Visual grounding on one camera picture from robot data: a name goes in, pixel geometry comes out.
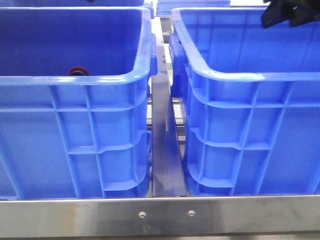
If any dark metal divider bar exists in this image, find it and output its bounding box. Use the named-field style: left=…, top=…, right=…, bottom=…
left=151, top=41, right=187, bottom=197

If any left blue plastic bin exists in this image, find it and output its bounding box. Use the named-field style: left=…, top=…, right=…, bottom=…
left=0, top=7, right=158, bottom=201

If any right blue plastic bin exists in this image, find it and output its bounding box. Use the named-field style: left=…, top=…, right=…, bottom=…
left=169, top=7, right=320, bottom=196

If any stainless steel front rail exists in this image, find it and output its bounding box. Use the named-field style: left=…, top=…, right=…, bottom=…
left=0, top=195, right=320, bottom=238

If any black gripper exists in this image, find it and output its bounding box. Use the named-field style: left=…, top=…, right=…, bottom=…
left=261, top=0, right=320, bottom=29

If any red mushroom push button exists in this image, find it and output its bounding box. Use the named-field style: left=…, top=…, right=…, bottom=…
left=68, top=66, right=90, bottom=76

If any far left blue bin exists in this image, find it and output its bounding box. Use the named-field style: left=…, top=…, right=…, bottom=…
left=2, top=0, right=153, bottom=9

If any blue plastic bin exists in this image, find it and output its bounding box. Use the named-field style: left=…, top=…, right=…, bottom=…
left=0, top=7, right=158, bottom=201
left=169, top=7, right=320, bottom=196

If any far right blue bin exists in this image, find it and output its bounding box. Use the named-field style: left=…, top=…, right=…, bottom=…
left=156, top=0, right=231, bottom=16

